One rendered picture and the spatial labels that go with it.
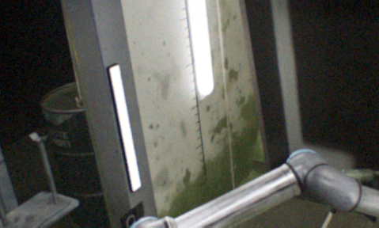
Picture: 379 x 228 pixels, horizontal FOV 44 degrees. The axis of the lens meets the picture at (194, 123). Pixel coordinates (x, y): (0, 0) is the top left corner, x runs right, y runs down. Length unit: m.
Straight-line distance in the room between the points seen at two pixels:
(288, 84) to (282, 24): 0.34
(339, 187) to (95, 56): 1.14
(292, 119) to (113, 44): 1.07
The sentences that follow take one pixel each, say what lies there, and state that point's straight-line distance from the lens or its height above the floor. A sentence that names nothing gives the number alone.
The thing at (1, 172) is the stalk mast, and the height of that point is 0.97.
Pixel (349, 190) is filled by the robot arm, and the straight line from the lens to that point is 1.55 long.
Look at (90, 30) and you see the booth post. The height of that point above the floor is 1.44.
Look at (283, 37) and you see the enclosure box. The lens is 2.34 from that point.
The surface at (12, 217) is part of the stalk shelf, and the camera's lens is 2.07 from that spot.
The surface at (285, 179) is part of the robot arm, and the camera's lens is 1.59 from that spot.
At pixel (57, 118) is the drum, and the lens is 2.86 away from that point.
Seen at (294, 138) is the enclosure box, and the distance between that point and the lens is 2.67.
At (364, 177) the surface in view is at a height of 0.69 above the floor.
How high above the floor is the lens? 1.82
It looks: 24 degrees down
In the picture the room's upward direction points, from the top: 7 degrees counter-clockwise
